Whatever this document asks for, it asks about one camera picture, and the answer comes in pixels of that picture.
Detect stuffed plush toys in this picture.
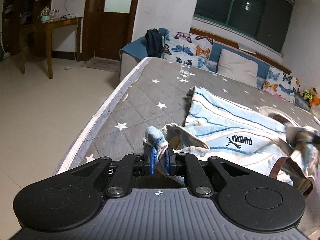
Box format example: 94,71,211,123
299,87,320,107

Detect brown wooden door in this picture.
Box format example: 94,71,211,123
82,0,138,61

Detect blue white striped shirt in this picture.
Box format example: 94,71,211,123
143,87,319,196

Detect butterfly-patterned white cushion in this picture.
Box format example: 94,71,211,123
163,29,217,72

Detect light green kettle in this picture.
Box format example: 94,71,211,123
40,7,51,22

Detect wooden side table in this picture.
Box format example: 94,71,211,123
19,17,82,79

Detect grey plain pillow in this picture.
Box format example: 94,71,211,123
217,49,258,88

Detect dark wooden shelf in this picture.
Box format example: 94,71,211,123
2,0,52,55

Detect blue sofa bench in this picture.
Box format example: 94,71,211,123
119,28,299,103

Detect dark blue backpack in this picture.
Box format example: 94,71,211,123
145,29,164,58

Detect grey star-patterned mattress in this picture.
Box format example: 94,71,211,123
53,56,320,238

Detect dark green-framed window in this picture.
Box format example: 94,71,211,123
194,0,293,53

